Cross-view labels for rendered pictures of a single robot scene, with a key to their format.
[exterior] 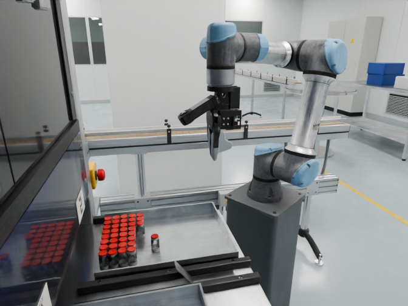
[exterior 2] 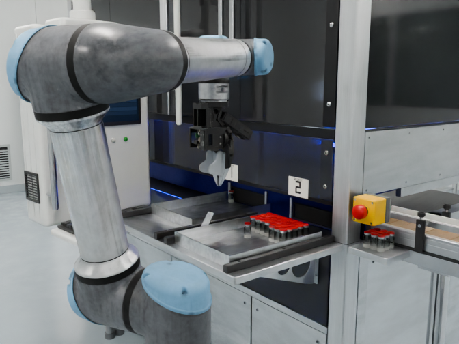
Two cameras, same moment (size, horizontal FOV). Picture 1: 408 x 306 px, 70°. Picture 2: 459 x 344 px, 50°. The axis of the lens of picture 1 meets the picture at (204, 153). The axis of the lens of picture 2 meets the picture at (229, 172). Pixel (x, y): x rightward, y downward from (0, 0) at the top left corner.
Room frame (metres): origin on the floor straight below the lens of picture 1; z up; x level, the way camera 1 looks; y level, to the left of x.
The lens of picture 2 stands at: (1.91, -0.53, 1.34)
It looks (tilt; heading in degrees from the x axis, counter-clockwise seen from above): 10 degrees down; 155
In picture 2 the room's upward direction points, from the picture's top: straight up
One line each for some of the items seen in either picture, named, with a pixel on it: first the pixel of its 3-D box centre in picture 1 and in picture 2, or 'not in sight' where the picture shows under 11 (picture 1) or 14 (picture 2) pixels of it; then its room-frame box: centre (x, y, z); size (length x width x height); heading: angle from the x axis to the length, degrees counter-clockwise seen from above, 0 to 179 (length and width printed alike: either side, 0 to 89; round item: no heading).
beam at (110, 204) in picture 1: (227, 194); not in sight; (1.73, -0.16, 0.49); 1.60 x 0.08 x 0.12; 103
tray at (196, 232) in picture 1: (164, 235); (248, 237); (0.69, 0.11, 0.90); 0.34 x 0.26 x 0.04; 103
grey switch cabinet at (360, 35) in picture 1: (346, 67); not in sight; (7.06, -3.30, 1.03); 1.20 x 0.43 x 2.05; 13
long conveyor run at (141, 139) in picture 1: (206, 132); not in sight; (1.70, -0.01, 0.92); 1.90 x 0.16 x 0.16; 103
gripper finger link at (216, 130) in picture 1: (215, 131); not in sight; (0.77, -0.03, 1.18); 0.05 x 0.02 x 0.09; 13
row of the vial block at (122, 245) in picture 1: (124, 238); (276, 228); (0.67, 0.22, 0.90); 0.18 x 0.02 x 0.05; 13
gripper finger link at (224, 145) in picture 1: (221, 146); (209, 167); (0.78, -0.05, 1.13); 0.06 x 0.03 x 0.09; 103
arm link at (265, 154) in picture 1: (269, 159); (173, 305); (1.14, -0.27, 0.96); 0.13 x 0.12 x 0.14; 39
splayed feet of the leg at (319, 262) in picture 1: (302, 236); not in sight; (1.87, -0.74, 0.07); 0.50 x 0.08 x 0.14; 13
